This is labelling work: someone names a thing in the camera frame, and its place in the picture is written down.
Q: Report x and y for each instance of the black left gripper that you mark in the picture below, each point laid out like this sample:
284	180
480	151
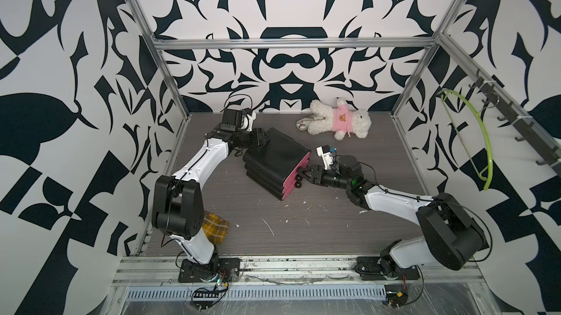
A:
258	138

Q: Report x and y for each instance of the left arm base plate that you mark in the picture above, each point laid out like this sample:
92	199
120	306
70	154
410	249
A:
222	269

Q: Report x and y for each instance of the aluminium frame back crossbar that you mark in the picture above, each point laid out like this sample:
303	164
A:
293	43

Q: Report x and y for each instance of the aluminium frame post left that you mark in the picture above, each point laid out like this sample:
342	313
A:
147	35

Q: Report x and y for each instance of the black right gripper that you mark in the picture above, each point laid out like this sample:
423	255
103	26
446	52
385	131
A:
318	175

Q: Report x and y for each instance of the green wire hanger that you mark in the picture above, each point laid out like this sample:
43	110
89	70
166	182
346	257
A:
471	134

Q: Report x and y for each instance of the yellow plaid cloth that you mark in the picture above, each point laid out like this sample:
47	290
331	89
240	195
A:
215	228

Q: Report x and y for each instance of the black drawer cabinet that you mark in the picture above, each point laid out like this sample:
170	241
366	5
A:
274	166

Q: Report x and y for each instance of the black hook rail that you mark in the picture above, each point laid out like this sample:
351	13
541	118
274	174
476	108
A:
516	116

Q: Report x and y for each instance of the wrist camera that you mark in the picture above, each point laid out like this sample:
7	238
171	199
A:
328	155
238	120

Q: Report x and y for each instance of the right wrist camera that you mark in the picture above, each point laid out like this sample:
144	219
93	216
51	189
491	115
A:
328	155

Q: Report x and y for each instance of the white teddy bear pink shirt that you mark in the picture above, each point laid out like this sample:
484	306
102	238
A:
340	120

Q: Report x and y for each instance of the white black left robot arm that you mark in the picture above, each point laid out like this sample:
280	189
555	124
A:
178	209

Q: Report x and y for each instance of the aluminium frame post right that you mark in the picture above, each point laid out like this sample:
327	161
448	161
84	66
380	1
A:
435	43

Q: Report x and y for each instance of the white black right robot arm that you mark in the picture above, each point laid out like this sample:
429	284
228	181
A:
450	235

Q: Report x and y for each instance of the aluminium frame post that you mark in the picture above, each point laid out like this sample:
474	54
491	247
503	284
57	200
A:
147	35
435	43

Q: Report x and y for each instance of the black connector right front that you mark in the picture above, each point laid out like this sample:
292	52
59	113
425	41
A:
396	296

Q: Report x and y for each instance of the black connector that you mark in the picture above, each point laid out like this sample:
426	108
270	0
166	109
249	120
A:
205	298
396	296

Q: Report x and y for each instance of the black connector left front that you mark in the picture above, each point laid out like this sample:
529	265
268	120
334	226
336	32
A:
205	298

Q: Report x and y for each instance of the aluminium front rail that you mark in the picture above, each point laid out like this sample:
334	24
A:
281	270

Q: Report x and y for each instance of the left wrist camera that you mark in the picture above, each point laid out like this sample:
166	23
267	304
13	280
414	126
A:
238	120

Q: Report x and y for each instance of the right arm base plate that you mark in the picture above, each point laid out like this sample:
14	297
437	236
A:
383	269

